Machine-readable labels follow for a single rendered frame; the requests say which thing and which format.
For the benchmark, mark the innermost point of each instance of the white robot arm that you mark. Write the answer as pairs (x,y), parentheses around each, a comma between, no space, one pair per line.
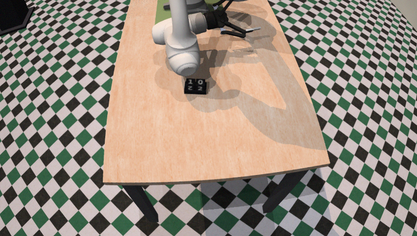
(179,32)

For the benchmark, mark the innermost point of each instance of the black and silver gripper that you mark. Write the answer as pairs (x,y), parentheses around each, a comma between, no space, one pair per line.
(222,20)

